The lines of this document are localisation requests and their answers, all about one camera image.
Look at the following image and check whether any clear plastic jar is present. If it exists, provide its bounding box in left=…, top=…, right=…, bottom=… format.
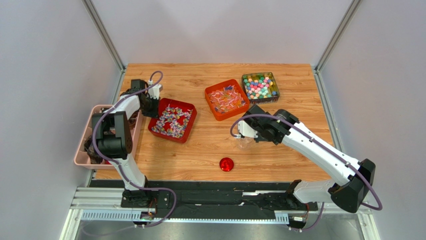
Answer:
left=235, top=137, right=255, bottom=151

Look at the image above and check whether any red tray of swirl lollipops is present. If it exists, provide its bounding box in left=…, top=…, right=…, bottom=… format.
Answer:
left=148, top=98, right=198, bottom=144

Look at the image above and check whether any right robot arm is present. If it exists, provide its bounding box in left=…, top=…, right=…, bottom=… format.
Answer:
left=233, top=105, right=377, bottom=213

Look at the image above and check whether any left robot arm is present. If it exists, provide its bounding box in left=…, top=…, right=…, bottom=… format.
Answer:
left=91, top=79, right=163, bottom=206

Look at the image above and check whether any clear tray of colourful candies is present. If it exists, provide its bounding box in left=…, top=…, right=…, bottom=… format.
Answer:
left=241, top=72, right=280, bottom=105

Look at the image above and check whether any orange tray of lollipops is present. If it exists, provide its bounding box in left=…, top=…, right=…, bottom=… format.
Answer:
left=204, top=79, right=250, bottom=121

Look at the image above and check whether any red jar lid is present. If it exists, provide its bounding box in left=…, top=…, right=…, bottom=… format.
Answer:
left=219, top=157, right=235, bottom=172

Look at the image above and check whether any pink organizer basket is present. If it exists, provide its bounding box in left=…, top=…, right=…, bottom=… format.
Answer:
left=73, top=104, right=144, bottom=170

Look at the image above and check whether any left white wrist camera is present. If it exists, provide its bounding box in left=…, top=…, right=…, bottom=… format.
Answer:
left=148, top=80, right=163, bottom=100

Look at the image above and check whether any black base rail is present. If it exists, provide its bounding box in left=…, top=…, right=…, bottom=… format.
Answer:
left=120, top=180, right=319, bottom=220

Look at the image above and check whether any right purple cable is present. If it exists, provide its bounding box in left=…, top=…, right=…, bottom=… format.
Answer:
left=229, top=113, right=384, bottom=232

